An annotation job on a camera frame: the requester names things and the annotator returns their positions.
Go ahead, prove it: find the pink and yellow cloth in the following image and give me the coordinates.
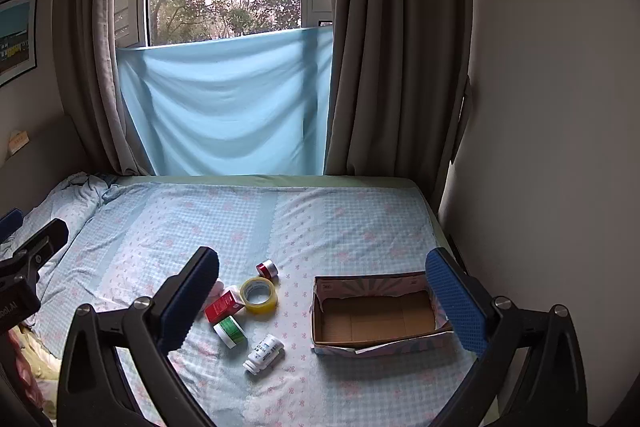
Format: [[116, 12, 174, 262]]
[[7, 324, 58, 418]]

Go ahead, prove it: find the red carton box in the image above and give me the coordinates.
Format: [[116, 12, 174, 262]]
[[204, 287, 243, 325]]

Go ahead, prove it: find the cardboard box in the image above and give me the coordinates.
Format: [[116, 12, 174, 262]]
[[311, 271, 456, 357]]

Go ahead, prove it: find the pale green mattress sheet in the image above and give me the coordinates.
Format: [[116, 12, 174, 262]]
[[112, 174, 456, 258]]

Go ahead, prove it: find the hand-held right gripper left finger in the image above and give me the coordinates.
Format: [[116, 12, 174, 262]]
[[56, 247, 221, 427]]

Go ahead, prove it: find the white pill bottle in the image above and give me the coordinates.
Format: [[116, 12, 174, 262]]
[[243, 334, 285, 375]]

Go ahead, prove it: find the yellow tape roll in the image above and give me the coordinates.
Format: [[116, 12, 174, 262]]
[[239, 277, 279, 314]]

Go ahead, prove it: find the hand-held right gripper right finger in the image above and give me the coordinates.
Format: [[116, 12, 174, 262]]
[[425, 247, 588, 427]]

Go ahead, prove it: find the wall poster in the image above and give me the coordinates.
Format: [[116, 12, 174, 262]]
[[0, 0, 39, 86]]

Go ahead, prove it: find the grey-brown curtain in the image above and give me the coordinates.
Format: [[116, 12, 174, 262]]
[[52, 0, 153, 175], [324, 0, 473, 208]]

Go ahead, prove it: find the white jar with green label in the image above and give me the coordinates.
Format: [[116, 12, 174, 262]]
[[213, 315, 247, 349]]

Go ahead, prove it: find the crumpled blue printed quilt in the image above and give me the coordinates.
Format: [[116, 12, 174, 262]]
[[0, 172, 118, 268]]

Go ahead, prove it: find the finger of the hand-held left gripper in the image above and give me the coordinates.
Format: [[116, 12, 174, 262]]
[[0, 218, 69, 280], [0, 208, 24, 240]]

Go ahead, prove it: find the light blue hanging cloth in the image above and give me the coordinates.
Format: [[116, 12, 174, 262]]
[[116, 27, 335, 178]]

